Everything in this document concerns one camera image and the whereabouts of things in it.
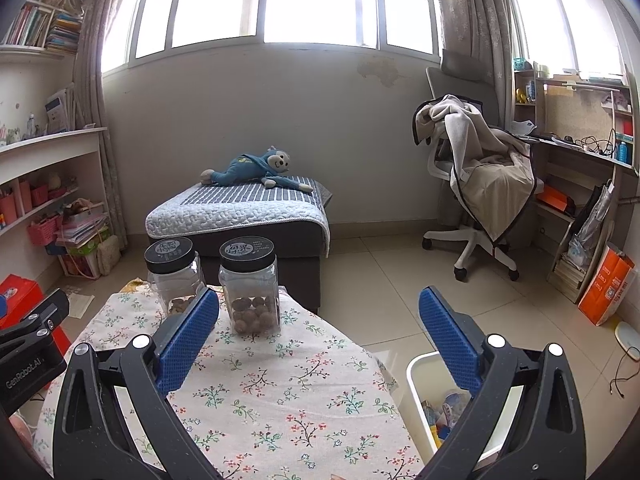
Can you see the dark grey ottoman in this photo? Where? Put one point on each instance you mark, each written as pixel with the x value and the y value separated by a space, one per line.
pixel 290 265

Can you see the striped quilted cover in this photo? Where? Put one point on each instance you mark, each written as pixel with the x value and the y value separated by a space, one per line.
pixel 235 210

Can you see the white bathroom scale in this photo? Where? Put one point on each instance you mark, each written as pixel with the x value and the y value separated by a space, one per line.
pixel 629 340

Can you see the orange paper bag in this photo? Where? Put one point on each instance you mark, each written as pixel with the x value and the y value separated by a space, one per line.
pixel 605 290

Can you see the beige blanket with dark trim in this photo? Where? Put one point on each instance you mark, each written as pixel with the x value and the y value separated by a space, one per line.
pixel 490 170

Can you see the blue bottle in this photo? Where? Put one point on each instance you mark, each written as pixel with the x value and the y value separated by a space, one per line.
pixel 624 152

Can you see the white blue desk calendar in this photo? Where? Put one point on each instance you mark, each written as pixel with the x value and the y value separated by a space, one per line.
pixel 59 110

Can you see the low white shelf unit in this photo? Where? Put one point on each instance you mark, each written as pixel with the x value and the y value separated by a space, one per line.
pixel 50 152

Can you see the wide bay window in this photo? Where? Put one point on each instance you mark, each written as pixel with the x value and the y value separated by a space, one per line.
pixel 310 0

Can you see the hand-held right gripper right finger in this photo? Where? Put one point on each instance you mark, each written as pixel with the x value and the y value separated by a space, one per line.
pixel 447 340

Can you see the pink storage basket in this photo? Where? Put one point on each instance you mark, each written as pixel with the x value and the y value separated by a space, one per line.
pixel 44 232

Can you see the person's left hand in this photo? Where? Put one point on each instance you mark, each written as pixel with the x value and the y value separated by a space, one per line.
pixel 22 427

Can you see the red gift box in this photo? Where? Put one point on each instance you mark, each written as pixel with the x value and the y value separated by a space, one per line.
pixel 20 292

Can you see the cream plastic waste bin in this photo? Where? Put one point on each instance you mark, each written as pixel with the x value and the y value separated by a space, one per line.
pixel 417 380

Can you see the blue plush monkey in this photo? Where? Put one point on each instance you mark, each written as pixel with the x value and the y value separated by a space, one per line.
pixel 245 170

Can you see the white wall bookshelf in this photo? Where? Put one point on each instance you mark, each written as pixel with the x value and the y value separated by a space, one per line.
pixel 35 20

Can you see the plastic jar of pale nuts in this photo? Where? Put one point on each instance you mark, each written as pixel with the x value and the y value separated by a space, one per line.
pixel 172 280

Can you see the white paper sheet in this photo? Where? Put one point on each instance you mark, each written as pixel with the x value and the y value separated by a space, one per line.
pixel 80 305

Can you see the stack of books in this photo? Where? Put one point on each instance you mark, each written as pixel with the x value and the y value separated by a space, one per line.
pixel 570 275

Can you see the beige patterned curtain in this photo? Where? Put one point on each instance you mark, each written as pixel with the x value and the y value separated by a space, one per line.
pixel 95 110
pixel 475 25

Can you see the wooden corner desk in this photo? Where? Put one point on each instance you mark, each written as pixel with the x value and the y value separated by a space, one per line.
pixel 575 110

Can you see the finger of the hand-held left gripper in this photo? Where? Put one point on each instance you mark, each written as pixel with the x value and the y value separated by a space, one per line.
pixel 40 315

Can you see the grey office chair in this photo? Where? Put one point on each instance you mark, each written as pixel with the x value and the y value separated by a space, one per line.
pixel 475 240

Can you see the white tote bag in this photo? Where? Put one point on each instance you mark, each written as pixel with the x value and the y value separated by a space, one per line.
pixel 107 257

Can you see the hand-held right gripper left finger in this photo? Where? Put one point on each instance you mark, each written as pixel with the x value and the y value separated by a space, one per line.
pixel 187 340

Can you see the silver plastic bag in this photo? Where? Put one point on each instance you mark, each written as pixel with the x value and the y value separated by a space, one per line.
pixel 592 225

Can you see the floral tablecloth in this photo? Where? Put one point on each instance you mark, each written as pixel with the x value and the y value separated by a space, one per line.
pixel 280 400

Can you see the plastic jar of brown nuts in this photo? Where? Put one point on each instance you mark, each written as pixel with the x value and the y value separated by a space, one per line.
pixel 250 290

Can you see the narrow side window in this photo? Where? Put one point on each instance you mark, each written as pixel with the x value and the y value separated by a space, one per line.
pixel 565 15

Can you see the pile of papers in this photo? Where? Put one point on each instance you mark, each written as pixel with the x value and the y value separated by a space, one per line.
pixel 82 227

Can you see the orange box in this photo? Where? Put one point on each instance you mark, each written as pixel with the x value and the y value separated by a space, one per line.
pixel 557 201

